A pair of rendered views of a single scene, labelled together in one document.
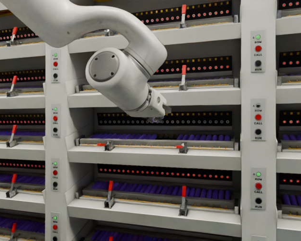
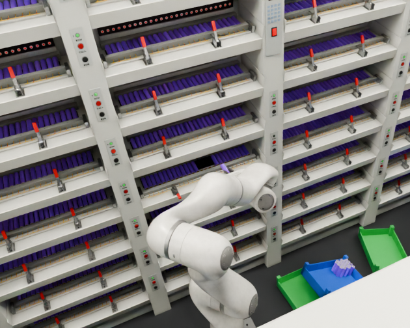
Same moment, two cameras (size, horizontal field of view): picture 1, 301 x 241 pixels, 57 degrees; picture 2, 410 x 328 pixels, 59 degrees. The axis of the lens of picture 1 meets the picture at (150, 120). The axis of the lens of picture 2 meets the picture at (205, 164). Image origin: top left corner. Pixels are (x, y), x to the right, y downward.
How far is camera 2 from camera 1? 122 cm
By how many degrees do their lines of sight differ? 49
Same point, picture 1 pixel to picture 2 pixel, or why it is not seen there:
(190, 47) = not seen: hidden behind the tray
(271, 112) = (280, 137)
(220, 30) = (250, 94)
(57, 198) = (142, 239)
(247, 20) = (267, 84)
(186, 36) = (226, 102)
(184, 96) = (229, 142)
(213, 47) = not seen: hidden behind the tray
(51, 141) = (125, 208)
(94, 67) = (261, 204)
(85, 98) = (150, 168)
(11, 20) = not seen: outside the picture
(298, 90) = (293, 120)
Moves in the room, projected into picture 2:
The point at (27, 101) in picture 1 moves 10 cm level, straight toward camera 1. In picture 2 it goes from (88, 188) to (108, 193)
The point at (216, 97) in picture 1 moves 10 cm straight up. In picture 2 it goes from (249, 137) to (248, 118)
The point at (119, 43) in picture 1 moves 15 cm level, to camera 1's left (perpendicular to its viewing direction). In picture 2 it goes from (172, 118) to (140, 134)
